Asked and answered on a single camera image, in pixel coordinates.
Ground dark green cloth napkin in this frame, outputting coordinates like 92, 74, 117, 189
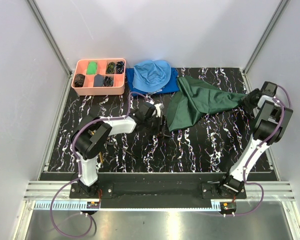
166, 75, 247, 132

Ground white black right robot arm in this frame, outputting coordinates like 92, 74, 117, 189
216, 81, 293, 199

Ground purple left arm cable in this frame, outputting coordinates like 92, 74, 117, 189
49, 91, 156, 238

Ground black blue rolled sock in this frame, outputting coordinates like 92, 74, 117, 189
115, 61, 125, 74

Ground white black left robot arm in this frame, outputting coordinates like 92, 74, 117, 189
71, 102, 169, 198

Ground light blue bucket hat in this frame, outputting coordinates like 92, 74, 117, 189
132, 60, 172, 93

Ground black yellow rolled sock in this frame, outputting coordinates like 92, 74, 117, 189
106, 61, 116, 74

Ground black patterned rolled sock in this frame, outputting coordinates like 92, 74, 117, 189
103, 76, 114, 87

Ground black fork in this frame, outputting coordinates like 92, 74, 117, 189
105, 140, 140, 159

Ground green rolled cloth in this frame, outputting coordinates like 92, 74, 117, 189
86, 61, 98, 75

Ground dark rolled sock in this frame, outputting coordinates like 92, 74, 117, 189
73, 73, 86, 88

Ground black marble pattern mat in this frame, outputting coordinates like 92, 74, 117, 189
47, 66, 273, 174

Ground gold spoon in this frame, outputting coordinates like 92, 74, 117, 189
98, 152, 104, 164

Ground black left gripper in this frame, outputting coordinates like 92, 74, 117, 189
144, 115, 171, 137

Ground pink compartment tray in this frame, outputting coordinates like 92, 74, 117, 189
71, 58, 126, 96

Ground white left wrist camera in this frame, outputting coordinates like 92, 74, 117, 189
150, 103, 164, 118

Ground grey folded cloth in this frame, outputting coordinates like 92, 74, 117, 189
93, 74, 104, 88

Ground blue folded cloth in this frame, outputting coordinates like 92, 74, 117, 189
125, 68, 179, 95

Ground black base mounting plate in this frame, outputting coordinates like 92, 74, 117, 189
69, 172, 247, 211

